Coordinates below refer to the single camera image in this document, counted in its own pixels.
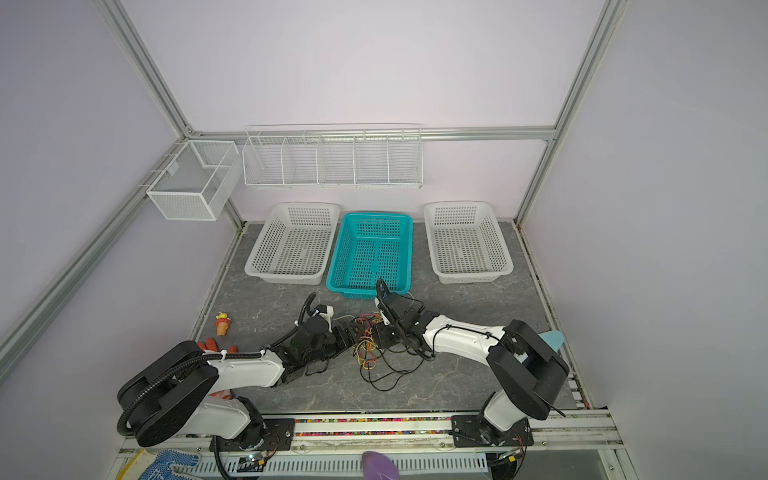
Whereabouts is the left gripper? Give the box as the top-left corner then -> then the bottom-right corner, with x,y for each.
305,321 -> 366,367

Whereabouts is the cable bundle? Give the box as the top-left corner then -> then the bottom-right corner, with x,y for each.
335,293 -> 427,393

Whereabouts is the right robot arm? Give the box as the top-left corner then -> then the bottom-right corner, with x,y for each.
375,279 -> 570,447

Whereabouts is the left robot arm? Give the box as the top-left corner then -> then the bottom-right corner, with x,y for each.
116,295 -> 354,449

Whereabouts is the teal plastic basket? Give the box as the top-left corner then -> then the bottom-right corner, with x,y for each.
326,212 -> 414,300

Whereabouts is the ice cream cone toy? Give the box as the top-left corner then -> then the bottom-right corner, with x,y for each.
215,312 -> 231,336

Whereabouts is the left white plastic basket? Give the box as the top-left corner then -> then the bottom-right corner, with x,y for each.
244,202 -> 340,285

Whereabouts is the white plastic basket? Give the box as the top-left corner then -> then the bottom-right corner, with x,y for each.
244,202 -> 340,285
423,201 -> 514,284

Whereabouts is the right white plastic basket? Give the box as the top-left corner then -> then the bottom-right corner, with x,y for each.
423,201 -> 514,284

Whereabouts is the red rubber glove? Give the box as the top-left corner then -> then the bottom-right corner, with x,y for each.
197,338 -> 238,353

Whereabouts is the purple object at front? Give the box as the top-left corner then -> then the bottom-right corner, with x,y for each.
361,451 -> 400,480

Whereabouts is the light blue plastic scraper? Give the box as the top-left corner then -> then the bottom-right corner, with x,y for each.
539,330 -> 565,353

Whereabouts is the blue white work glove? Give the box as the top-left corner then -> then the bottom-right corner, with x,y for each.
138,450 -> 201,480

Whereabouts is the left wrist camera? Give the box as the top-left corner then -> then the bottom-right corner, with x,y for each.
314,304 -> 334,323

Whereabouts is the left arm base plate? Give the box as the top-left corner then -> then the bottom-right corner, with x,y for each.
209,418 -> 296,453

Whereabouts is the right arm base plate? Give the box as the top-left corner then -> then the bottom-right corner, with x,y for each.
450,414 -> 534,448

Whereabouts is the white wire wall shelf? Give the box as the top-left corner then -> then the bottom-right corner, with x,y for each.
241,123 -> 424,188

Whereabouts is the white mesh wall box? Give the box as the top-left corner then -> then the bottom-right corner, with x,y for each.
147,140 -> 243,221

